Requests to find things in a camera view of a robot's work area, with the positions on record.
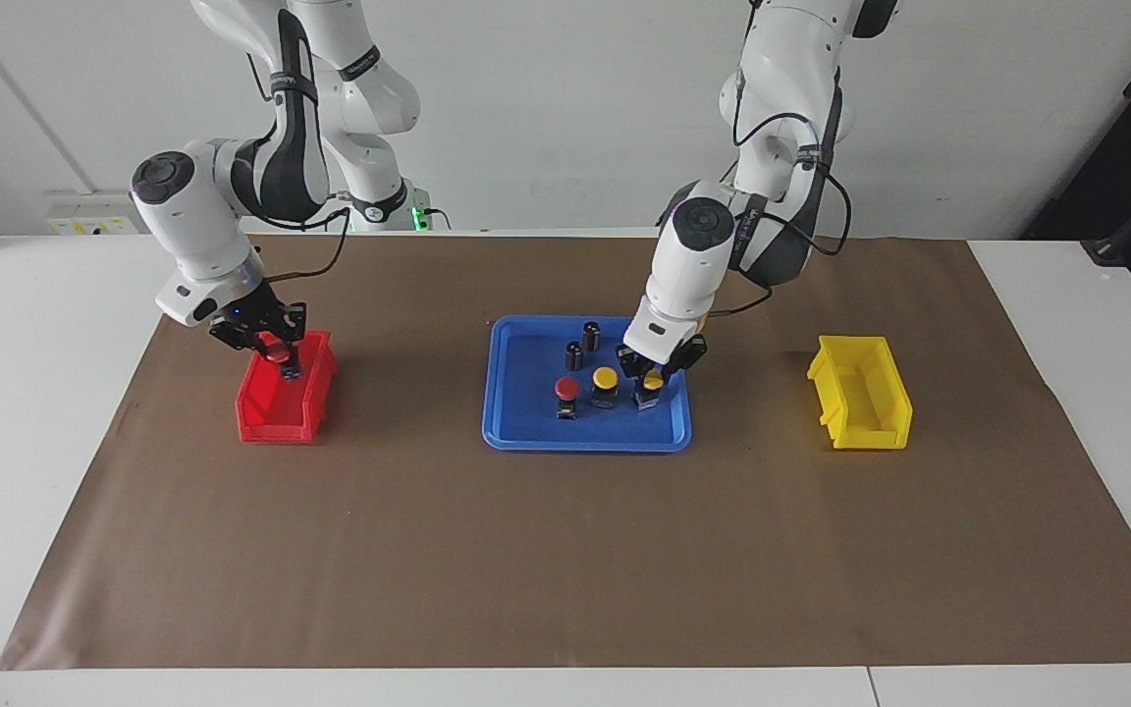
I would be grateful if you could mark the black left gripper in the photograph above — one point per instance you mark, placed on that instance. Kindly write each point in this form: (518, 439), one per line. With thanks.
(659, 365)

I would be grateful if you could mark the black curtain panel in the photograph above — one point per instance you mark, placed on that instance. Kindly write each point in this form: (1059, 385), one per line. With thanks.
(1115, 147)

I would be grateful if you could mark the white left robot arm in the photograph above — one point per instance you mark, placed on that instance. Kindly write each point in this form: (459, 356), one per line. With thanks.
(688, 265)

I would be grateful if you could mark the black cylindrical capacitor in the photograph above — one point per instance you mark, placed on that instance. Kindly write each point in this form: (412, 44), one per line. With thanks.
(574, 355)
(592, 336)

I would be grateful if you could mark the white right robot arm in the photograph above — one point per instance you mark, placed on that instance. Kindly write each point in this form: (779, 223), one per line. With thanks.
(183, 226)

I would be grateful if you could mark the brown paper mat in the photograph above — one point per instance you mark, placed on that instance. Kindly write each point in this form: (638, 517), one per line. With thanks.
(565, 550)

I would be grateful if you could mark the yellow plastic bin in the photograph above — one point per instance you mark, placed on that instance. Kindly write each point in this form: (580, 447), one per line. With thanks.
(865, 403)

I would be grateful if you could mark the yellow push button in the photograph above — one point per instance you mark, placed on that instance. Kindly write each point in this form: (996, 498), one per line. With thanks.
(605, 379)
(652, 381)

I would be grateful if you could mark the white wall socket strip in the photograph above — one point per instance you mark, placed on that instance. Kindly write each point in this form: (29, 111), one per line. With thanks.
(84, 214)

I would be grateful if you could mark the red plastic bin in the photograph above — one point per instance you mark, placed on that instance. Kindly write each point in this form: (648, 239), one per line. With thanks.
(271, 407)

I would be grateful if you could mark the red push button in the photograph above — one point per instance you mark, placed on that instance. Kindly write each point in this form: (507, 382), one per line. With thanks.
(275, 352)
(567, 390)

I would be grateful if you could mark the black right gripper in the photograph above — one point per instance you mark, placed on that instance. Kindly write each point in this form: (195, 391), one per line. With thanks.
(251, 324)

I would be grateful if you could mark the blue plastic tray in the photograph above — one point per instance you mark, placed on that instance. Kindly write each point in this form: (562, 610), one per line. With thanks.
(526, 412)

